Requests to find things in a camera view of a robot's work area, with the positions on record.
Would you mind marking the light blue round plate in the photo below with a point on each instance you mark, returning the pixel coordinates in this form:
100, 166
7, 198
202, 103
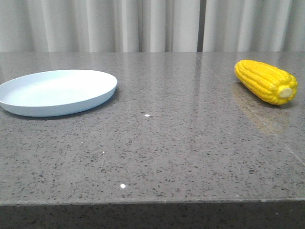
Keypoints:
56, 93

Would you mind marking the yellow corn cob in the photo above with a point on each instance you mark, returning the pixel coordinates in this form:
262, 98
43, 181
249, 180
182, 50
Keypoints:
269, 83

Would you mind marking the white pleated curtain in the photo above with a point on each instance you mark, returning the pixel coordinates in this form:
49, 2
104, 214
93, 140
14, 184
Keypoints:
152, 25

